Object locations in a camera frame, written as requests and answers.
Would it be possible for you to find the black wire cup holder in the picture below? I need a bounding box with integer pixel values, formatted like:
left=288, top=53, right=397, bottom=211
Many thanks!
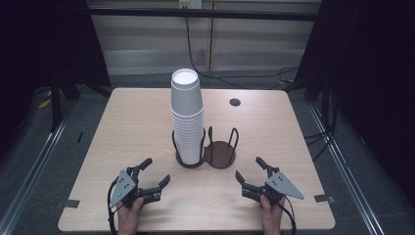
left=171, top=125, right=240, bottom=169

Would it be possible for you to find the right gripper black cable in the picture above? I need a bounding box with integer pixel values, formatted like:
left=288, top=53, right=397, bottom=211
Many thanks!
left=280, top=195, right=298, bottom=235

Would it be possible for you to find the black horizontal frame bar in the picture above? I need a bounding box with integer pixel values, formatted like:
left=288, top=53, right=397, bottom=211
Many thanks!
left=87, top=7, right=320, bottom=23

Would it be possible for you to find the grey tape strip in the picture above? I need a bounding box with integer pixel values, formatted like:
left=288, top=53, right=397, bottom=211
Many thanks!
left=313, top=194, right=336, bottom=204
left=54, top=199, right=81, bottom=210

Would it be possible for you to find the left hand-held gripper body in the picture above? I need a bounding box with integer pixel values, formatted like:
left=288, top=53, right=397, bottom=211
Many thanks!
left=109, top=165, right=148, bottom=209

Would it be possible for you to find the person's left hand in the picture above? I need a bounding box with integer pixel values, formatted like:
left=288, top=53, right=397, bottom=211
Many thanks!
left=116, top=197, right=145, bottom=228

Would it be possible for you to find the long black wall cable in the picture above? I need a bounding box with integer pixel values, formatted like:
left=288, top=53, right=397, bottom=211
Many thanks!
left=184, top=16, right=300, bottom=91

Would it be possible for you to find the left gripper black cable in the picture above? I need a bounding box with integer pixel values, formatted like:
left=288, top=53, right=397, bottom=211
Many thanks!
left=106, top=177, right=119, bottom=235

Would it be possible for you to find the black metal stand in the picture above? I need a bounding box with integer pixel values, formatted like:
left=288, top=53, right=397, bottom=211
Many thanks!
left=48, top=74, right=64, bottom=132

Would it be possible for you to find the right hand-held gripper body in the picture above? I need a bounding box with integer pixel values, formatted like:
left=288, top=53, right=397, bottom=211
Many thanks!
left=260, top=171, right=305, bottom=206

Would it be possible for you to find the stack of white paper cups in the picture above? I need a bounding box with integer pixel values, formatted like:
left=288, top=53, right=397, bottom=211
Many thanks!
left=169, top=103, right=206, bottom=165

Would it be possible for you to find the metal floor rail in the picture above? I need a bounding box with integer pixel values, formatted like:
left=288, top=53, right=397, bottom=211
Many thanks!
left=307, top=103, right=387, bottom=235
left=0, top=106, right=77, bottom=235

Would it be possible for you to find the person's right hand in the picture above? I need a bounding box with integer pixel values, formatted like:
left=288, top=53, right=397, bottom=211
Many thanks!
left=259, top=194, right=286, bottom=229

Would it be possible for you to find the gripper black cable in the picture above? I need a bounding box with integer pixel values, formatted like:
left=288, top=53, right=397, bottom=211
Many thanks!
left=280, top=195, right=298, bottom=235
left=106, top=177, right=119, bottom=235

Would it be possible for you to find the bundle of black floor cables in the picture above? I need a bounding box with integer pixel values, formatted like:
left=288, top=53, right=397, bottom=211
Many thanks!
left=303, top=94, right=340, bottom=162

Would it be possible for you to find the yellow floor tape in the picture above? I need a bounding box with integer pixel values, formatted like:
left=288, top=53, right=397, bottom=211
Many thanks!
left=37, top=97, right=53, bottom=110

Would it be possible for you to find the black curtain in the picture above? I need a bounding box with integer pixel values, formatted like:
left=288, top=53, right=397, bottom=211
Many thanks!
left=0, top=0, right=113, bottom=161
left=293, top=0, right=415, bottom=200

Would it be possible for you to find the white wall outlet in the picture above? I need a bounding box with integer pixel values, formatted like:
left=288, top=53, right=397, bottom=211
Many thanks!
left=178, top=0, right=204, bottom=10

